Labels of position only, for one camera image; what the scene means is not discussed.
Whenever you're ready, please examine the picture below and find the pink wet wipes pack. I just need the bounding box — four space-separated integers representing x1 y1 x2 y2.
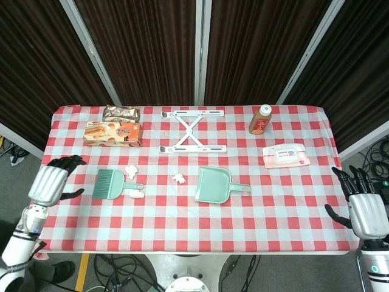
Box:
262 143 311 169

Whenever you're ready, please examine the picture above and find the red white checkered tablecloth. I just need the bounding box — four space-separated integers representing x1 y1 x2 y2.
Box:
30 105 361 254

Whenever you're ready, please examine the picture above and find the black shoe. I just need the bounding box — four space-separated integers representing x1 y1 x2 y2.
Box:
50 260 76 285

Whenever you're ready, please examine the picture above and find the grey trouser leg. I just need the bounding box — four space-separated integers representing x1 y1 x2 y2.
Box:
26 263 57 292

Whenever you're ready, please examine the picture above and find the orange snack cake box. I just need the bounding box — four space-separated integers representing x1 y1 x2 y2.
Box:
83 120 143 147

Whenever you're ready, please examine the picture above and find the green plastic hand brush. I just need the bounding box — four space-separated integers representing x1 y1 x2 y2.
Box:
92 169 145 201

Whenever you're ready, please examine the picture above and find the brown foil snack packet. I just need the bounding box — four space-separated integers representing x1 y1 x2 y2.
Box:
102 105 141 123

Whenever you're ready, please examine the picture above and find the brown juice bottle white cap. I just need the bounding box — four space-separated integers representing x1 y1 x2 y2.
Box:
248 104 272 135

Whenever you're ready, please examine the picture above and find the grey metal partition rail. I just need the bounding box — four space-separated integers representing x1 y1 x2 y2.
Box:
339 120 389 162
0 121 45 161

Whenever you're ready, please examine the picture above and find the grey metal partition post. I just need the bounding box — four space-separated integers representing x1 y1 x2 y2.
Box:
59 0 122 106
194 0 213 106
275 0 347 106

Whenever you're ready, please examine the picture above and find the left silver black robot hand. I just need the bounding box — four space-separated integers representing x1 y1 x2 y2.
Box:
27 155 87 207

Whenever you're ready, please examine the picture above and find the green plastic dustpan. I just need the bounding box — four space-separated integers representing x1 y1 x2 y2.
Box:
194 166 252 204

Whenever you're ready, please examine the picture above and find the black floor cable bundle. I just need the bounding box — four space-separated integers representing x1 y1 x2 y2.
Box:
0 136 30 167
91 254 167 292
360 136 389 183
220 254 274 292

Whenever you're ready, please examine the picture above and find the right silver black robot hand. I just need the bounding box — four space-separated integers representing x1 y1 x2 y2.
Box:
324 165 389 241

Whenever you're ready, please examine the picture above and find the dark brown partition panel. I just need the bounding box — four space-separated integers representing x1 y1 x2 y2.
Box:
284 0 389 153
204 0 334 106
74 0 197 106
0 0 115 151

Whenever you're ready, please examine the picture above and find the white pedestal base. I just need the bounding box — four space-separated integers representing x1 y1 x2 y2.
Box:
142 254 235 292

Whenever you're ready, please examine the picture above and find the white folding laptop stand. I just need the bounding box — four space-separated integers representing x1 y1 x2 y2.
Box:
160 110 228 154

